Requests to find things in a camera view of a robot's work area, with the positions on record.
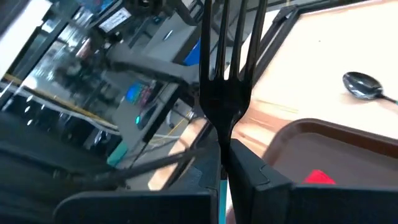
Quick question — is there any grey side desk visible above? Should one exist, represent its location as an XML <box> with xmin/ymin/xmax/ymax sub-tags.
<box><xmin>110</xmin><ymin>17</ymin><xmax>201</xmax><ymax>149</ymax></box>

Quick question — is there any backlit keyboard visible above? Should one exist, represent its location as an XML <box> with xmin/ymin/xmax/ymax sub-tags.
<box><xmin>125</xmin><ymin>81</ymin><xmax>156</xmax><ymax>107</ymax></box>

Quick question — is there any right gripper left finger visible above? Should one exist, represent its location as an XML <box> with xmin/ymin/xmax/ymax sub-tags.
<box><xmin>52</xmin><ymin>136</ymin><xmax>223</xmax><ymax>224</ymax></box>

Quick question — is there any black spoon teal handle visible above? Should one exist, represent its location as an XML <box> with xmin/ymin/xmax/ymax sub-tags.
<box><xmin>341</xmin><ymin>71</ymin><xmax>398</xmax><ymax>105</ymax></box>

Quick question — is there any black computer mouse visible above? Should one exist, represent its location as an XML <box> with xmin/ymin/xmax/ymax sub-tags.
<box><xmin>134</xmin><ymin>104</ymin><xmax>159</xmax><ymax>131</ymax></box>

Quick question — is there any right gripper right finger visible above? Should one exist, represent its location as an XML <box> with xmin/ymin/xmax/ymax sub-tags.
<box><xmin>228</xmin><ymin>139</ymin><xmax>398</xmax><ymax>224</ymax></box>

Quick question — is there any brown plastic serving tray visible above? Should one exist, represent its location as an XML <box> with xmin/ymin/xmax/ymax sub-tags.
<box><xmin>262</xmin><ymin>118</ymin><xmax>398</xmax><ymax>188</ymax></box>

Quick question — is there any red cloth napkin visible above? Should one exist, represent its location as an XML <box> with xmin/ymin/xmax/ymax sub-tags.
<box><xmin>302</xmin><ymin>169</ymin><xmax>337</xmax><ymax>185</ymax></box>

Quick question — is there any black fork teal handle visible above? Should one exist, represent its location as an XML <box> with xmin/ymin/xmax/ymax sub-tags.
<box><xmin>198</xmin><ymin>0</ymin><xmax>269</xmax><ymax>224</ymax></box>

